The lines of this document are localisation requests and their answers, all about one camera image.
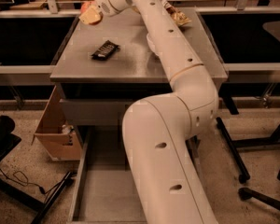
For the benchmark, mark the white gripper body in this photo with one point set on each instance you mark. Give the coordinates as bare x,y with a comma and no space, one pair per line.
104,4

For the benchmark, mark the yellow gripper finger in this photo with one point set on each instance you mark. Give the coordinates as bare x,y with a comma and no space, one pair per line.
94,17

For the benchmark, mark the red apple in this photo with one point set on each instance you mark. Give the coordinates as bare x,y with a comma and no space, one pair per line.
85,6

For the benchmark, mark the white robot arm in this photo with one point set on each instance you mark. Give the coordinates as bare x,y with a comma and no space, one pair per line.
155,129

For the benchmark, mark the grey metal drawer cabinet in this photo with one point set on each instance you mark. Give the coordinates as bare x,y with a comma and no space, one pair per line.
133,72

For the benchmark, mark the closed top drawer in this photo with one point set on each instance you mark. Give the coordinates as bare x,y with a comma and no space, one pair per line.
94,112

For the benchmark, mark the open middle drawer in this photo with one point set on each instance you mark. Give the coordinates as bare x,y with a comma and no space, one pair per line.
105,192

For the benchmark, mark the dark candy bar wrapper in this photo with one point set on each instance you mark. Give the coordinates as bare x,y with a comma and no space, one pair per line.
105,51

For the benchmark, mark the white ceramic bowl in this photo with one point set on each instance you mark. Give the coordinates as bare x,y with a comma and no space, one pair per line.
151,45

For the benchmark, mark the crumpled chip bag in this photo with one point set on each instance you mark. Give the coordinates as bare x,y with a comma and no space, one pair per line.
179,16

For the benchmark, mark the open cardboard box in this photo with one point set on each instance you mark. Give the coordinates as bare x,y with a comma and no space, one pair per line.
55,134

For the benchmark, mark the black chair base leg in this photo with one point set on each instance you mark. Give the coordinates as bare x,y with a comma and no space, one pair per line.
246,193

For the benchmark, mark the black table leg frame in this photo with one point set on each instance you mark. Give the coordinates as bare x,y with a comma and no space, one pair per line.
272,140

